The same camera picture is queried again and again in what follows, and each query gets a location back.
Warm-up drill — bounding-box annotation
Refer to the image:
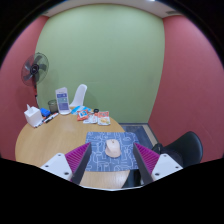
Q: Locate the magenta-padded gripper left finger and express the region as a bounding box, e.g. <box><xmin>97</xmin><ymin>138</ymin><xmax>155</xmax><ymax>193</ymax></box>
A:
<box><xmin>39</xmin><ymin>142</ymin><xmax>93</xmax><ymax>186</ymax></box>

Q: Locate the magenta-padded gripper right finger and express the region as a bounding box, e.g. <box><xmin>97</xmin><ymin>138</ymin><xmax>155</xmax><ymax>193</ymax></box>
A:
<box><xmin>132</xmin><ymin>142</ymin><xmax>184</xmax><ymax>186</ymax></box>

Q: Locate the cream white computer mouse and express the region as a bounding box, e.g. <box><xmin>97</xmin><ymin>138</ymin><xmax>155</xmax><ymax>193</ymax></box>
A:
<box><xmin>104</xmin><ymin>138</ymin><xmax>122</xmax><ymax>159</ymax></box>

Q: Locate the dark blue patterned mouse pad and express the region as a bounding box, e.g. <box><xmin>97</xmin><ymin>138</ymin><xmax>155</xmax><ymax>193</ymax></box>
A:
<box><xmin>84</xmin><ymin>131</ymin><xmax>141</xmax><ymax>173</ymax></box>

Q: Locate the black chair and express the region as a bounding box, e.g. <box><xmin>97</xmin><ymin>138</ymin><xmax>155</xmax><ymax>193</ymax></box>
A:
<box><xmin>121</xmin><ymin>130</ymin><xmax>204</xmax><ymax>189</ymax></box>

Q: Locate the black whiteboard marker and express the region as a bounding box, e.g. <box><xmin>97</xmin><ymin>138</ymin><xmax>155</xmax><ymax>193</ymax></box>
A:
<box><xmin>43</xmin><ymin>112</ymin><xmax>60</xmax><ymax>124</ymax></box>
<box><xmin>34</xmin><ymin>119</ymin><xmax>46</xmax><ymax>129</ymax></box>

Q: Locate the white tissue box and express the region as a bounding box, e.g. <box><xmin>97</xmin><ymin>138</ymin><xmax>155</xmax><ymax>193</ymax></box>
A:
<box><xmin>23</xmin><ymin>103</ymin><xmax>44</xmax><ymax>128</ymax></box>

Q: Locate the small blue box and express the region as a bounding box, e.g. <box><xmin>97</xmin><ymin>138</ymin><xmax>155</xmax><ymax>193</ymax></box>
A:
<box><xmin>39</xmin><ymin>107</ymin><xmax>51</xmax><ymax>118</ymax></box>

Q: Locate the dark glass jar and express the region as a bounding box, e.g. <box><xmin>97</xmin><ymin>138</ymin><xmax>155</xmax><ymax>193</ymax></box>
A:
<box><xmin>47</xmin><ymin>99</ymin><xmax>59</xmax><ymax>114</ymax></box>

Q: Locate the blue snack packet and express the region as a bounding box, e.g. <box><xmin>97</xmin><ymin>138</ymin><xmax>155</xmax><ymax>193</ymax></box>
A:
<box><xmin>70</xmin><ymin>105</ymin><xmax>91</xmax><ymax>115</ymax></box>

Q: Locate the clear acrylic sign stand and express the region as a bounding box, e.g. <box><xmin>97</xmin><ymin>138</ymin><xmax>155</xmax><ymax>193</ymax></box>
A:
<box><xmin>54</xmin><ymin>86</ymin><xmax>72</xmax><ymax>116</ymax></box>

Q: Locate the orange and white snack packet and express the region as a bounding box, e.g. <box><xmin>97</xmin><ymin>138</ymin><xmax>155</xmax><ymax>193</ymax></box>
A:
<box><xmin>97</xmin><ymin>110</ymin><xmax>112</xmax><ymax>127</ymax></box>

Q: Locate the grey standing fan red pole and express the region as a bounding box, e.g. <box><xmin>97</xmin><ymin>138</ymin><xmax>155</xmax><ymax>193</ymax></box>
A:
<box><xmin>20</xmin><ymin>51</ymin><xmax>50</xmax><ymax>98</ymax></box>

